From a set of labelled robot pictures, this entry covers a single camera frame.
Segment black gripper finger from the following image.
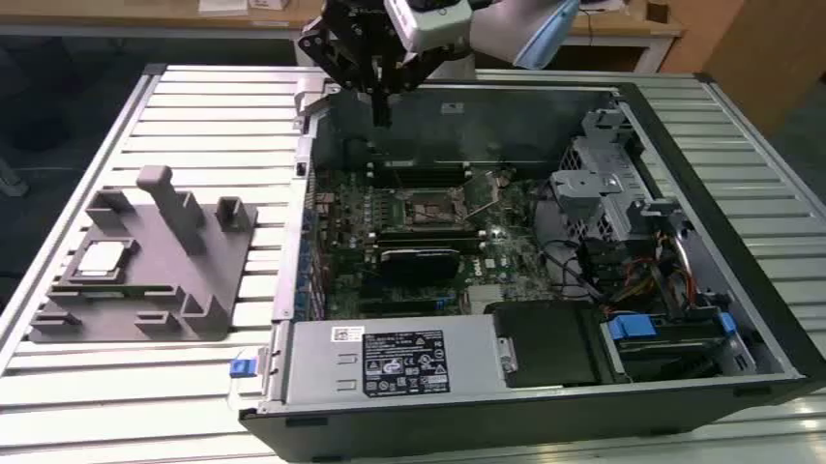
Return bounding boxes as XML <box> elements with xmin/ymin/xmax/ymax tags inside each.
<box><xmin>381</xmin><ymin>43</ymin><xmax>449</xmax><ymax>128</ymax></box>
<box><xmin>297</xmin><ymin>19</ymin><xmax>383</xmax><ymax>128</ymax></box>

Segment metal socket cover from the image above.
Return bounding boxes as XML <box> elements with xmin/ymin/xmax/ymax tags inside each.
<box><xmin>454</xmin><ymin>168</ymin><xmax>507</xmax><ymax>218</ymax></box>

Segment silver CPU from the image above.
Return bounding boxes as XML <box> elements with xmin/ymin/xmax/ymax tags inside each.
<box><xmin>74</xmin><ymin>240</ymin><xmax>136</xmax><ymax>280</ymax></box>

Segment CPU socket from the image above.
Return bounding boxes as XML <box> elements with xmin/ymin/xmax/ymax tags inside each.
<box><xmin>401</xmin><ymin>187</ymin><xmax>471</xmax><ymax>232</ymax></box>

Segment grey case release latch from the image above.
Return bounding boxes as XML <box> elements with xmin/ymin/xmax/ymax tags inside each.
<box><xmin>294</xmin><ymin>78</ymin><xmax>329</xmax><ymax>131</ymax></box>

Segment RAM slot white clips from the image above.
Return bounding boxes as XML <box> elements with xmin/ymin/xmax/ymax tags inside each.
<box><xmin>375</xmin><ymin>242</ymin><xmax>487</xmax><ymax>252</ymax></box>
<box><xmin>365</xmin><ymin>172</ymin><xmax>473</xmax><ymax>184</ymax></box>
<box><xmin>365</xmin><ymin>160</ymin><xmax>473</xmax><ymax>172</ymax></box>
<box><xmin>374</xmin><ymin>233</ymin><xmax>487</xmax><ymax>243</ymax></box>

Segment wooden desk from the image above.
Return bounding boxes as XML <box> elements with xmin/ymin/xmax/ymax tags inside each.
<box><xmin>0</xmin><ymin>0</ymin><xmax>688</xmax><ymax>73</ymax></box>

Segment grey metal drive cage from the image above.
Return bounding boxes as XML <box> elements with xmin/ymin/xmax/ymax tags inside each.
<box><xmin>553</xmin><ymin>108</ymin><xmax>657</xmax><ymax>243</ymax></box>

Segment black graphics card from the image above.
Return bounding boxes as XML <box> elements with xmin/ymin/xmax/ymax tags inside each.
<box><xmin>375</xmin><ymin>246</ymin><xmax>465</xmax><ymax>285</ymax></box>

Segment green motherboard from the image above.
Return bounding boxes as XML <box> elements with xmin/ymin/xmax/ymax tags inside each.
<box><xmin>307</xmin><ymin>163</ymin><xmax>586</xmax><ymax>321</ymax></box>

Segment small silver heatsink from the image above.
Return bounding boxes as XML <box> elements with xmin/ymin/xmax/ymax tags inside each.
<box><xmin>467</xmin><ymin>283</ymin><xmax>506</xmax><ymax>305</ymax></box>

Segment grey parts rack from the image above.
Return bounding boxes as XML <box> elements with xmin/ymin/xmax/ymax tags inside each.
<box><xmin>27</xmin><ymin>164</ymin><xmax>261</xmax><ymax>344</ymax></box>

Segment wooden cabinet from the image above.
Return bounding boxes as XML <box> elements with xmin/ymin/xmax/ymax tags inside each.
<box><xmin>661</xmin><ymin>0</ymin><xmax>826</xmax><ymax>139</ymax></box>

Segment green RAM stick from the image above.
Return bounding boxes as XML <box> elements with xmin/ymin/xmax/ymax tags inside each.
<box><xmin>55</xmin><ymin>287</ymin><xmax>178</xmax><ymax>298</ymax></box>

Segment white chair base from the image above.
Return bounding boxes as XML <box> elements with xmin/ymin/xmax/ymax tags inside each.
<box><xmin>0</xmin><ymin>157</ymin><xmax>31</xmax><ymax>198</ymax></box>

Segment black plastic shroud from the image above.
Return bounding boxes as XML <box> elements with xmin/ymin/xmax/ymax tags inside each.
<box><xmin>483</xmin><ymin>299</ymin><xmax>614</xmax><ymax>389</ymax></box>

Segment grey power supply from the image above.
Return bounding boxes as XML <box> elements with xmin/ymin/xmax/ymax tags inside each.
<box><xmin>257</xmin><ymin>316</ymin><xmax>518</xmax><ymax>416</ymax></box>

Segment hard disk in blue carrier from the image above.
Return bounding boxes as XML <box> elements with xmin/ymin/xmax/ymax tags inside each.
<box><xmin>600</xmin><ymin>311</ymin><xmax>741</xmax><ymax>386</ymax></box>

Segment black PC case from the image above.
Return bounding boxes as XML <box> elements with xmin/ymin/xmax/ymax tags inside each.
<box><xmin>237</xmin><ymin>75</ymin><xmax>809</xmax><ymax>463</ymax></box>

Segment white boxy wrist camera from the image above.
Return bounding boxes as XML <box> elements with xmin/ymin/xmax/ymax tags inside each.
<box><xmin>383</xmin><ymin>0</ymin><xmax>478</xmax><ymax>53</ymax></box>

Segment black cable bundle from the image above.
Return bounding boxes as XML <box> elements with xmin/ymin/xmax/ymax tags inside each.
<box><xmin>538</xmin><ymin>236</ymin><xmax>638</xmax><ymax>304</ymax></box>

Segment red wire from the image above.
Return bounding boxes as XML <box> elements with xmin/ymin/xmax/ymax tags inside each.
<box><xmin>626</xmin><ymin>257</ymin><xmax>658</xmax><ymax>287</ymax></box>

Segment yellow wire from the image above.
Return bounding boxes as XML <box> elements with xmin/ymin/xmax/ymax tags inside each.
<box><xmin>604</xmin><ymin>277</ymin><xmax>654</xmax><ymax>305</ymax></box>

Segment orange wire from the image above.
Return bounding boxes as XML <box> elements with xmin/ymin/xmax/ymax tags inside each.
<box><xmin>670</xmin><ymin>268</ymin><xmax>704</xmax><ymax>310</ymax></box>

